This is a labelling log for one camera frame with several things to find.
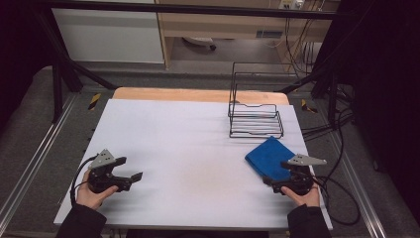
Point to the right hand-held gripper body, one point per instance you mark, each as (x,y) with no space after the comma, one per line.
(298,180)

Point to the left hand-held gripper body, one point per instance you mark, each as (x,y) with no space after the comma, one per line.
(100,178)

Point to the blue cloth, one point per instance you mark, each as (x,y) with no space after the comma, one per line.
(267,157)

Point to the person's right hand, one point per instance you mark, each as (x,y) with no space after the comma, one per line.
(305,199)

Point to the person's left hand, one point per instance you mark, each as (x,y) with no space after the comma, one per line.
(88,196)

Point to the white table mat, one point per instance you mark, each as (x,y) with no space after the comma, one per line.
(181,142)

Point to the yellow black tape strip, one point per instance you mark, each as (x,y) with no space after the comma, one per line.
(307,106)
(94,101)

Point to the wooden table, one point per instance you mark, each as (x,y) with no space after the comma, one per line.
(198,95)

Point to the white cabinet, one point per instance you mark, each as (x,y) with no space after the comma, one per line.
(109,36)

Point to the black curtain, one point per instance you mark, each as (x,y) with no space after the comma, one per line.
(20,49)
(383,82)

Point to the white chair base with caster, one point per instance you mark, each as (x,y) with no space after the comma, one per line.
(199,41)

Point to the wooden desk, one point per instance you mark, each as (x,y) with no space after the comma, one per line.
(231,27)

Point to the white power strip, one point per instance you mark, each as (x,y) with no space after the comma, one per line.
(290,4)

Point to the black metal crossbar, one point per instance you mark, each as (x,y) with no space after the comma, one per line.
(198,9)

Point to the aluminium floor rail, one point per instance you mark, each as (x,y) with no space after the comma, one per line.
(358,185)
(36,148)

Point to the black metal frame stand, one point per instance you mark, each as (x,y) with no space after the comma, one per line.
(57,89)
(332,95)

